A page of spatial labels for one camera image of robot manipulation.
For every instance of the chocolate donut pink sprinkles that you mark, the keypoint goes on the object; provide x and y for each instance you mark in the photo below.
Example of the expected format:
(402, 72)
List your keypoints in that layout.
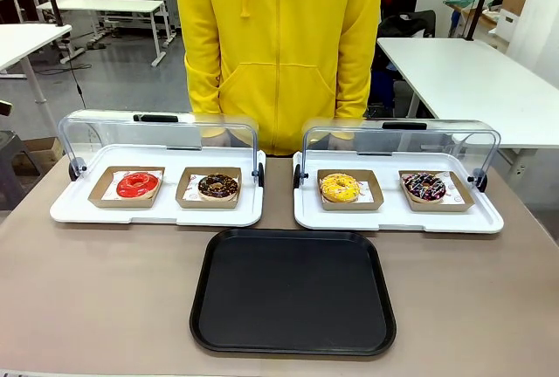
(415, 187)

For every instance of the black bag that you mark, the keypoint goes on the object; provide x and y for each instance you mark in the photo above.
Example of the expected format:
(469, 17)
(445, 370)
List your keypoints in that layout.
(406, 23)

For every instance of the grey plastic stool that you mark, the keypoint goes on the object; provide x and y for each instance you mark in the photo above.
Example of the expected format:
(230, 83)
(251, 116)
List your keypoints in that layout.
(15, 167)

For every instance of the white display tray base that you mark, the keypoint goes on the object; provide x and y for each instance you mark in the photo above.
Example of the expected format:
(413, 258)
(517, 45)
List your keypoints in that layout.
(393, 220)
(168, 215)

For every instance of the brown cardboard food tray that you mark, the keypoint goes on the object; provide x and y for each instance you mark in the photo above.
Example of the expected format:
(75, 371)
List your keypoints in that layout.
(101, 196)
(349, 207)
(463, 204)
(185, 202)

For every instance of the person left forearm yellow sleeve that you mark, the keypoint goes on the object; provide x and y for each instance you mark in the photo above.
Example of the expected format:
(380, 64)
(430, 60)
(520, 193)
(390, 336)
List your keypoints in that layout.
(351, 89)

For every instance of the white storage box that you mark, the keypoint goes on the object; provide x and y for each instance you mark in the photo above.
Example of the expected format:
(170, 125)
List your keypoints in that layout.
(508, 23)

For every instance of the white printed paper liner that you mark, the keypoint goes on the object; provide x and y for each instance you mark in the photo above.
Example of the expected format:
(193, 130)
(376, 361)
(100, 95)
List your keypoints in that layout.
(367, 191)
(453, 189)
(160, 176)
(190, 187)

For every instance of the chocolate sprinkled donut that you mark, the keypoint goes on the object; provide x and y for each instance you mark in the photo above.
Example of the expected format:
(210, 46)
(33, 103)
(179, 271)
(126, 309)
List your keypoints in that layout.
(207, 185)

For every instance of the yellow glazed donut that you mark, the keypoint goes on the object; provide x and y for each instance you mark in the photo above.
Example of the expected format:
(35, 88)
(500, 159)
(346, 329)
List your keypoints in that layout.
(332, 189)

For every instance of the black plastic serving tray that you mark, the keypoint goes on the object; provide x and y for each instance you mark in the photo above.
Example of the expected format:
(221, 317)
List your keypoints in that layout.
(292, 294)

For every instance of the white table with round leg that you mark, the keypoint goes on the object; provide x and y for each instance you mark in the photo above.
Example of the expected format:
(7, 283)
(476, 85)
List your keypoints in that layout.
(22, 43)

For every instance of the low white bench table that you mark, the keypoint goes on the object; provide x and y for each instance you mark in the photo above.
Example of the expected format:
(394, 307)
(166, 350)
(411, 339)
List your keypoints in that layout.
(100, 5)

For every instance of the black hinge knob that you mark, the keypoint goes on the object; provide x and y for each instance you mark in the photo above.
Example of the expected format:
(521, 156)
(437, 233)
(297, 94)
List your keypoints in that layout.
(482, 181)
(72, 172)
(297, 175)
(261, 174)

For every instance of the person right forearm yellow sleeve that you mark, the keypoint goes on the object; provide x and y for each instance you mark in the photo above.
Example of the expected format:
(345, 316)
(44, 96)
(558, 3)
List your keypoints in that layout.
(201, 84)

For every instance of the red glazed donut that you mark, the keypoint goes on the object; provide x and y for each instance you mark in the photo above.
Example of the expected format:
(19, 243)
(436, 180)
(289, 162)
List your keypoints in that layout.
(126, 187)

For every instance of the person torso yellow hoodie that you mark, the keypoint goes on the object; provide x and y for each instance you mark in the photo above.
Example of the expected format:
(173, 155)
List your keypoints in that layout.
(279, 45)

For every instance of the large white table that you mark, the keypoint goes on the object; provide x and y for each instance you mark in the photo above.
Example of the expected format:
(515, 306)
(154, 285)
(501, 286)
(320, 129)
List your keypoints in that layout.
(471, 84)

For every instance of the clear curved display lid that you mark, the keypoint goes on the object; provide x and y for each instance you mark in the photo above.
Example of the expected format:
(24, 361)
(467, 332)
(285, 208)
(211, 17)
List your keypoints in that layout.
(436, 141)
(109, 132)

